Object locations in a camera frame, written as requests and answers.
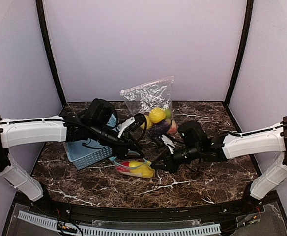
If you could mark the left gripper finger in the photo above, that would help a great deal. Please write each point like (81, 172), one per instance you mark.
(127, 157)
(136, 151)

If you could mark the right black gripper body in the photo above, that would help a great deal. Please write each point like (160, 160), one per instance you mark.
(169, 162)

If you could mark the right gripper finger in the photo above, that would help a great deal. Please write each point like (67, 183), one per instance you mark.
(160, 160)
(159, 167)

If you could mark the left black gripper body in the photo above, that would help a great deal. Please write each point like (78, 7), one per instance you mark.
(123, 150)

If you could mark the red chili pepper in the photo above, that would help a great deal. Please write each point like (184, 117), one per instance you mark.
(123, 167)

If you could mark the small blue zip bag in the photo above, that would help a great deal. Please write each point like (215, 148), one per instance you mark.
(115, 163)

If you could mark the purple eggplant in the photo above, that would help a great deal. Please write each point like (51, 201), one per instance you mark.
(161, 127)

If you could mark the yellow lemon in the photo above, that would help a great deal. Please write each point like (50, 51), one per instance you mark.
(156, 115)

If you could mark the green apple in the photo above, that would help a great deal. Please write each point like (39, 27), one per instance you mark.
(168, 113)

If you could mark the large pink zip bag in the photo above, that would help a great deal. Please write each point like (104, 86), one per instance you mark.
(143, 98)

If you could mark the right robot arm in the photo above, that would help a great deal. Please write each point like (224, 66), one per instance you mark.
(227, 146)

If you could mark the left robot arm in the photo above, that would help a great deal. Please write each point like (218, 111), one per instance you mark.
(89, 124)

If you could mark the blue plastic basket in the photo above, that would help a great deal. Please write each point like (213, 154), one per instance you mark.
(84, 149)

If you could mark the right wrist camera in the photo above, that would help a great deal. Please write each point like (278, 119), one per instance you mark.
(164, 141)

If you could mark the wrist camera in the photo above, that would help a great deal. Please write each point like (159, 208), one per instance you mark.
(132, 124)
(164, 141)

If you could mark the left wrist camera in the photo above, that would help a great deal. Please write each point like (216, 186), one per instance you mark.
(132, 124)

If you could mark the white cable duct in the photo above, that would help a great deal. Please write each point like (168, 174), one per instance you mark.
(110, 228)

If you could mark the left black frame post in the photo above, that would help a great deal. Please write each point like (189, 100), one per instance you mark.
(49, 52)

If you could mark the black frame post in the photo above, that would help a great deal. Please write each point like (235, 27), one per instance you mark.
(241, 50)
(49, 52)

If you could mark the right black frame post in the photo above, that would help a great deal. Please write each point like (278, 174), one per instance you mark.
(241, 50)

